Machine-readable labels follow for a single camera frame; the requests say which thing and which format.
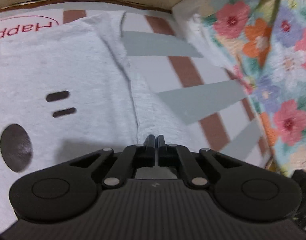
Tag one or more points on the light grey t-shirt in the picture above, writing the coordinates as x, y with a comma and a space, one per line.
68, 67

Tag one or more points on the checkered cartoon rug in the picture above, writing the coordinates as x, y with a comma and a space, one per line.
193, 100

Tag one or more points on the floral quilt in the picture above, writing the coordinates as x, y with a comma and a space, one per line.
280, 55

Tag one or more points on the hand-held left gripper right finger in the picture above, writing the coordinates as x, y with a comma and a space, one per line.
161, 142

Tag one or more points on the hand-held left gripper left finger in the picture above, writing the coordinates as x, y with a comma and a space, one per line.
150, 142

